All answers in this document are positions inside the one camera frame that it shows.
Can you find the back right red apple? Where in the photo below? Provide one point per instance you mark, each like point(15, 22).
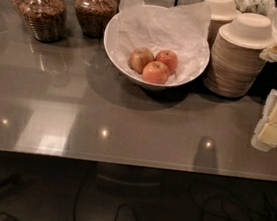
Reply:
point(169, 58)

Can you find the white ceramic bowl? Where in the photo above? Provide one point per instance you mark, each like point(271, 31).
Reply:
point(118, 58)

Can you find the front red-orange apple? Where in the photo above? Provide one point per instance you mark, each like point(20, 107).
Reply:
point(155, 72)

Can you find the left red-yellow apple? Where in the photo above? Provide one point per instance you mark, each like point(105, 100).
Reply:
point(139, 58)

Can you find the front stack of paper bowls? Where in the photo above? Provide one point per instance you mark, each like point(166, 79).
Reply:
point(235, 62)

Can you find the white tissue paper liner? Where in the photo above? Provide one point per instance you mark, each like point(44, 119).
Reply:
point(161, 31)

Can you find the middle glass cereal jar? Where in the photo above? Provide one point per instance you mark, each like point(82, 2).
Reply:
point(94, 15)

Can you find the glass cereal jar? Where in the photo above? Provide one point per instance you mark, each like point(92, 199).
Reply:
point(45, 19)
point(94, 15)

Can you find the front left glass cereal jar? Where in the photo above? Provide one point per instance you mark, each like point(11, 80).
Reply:
point(45, 19)

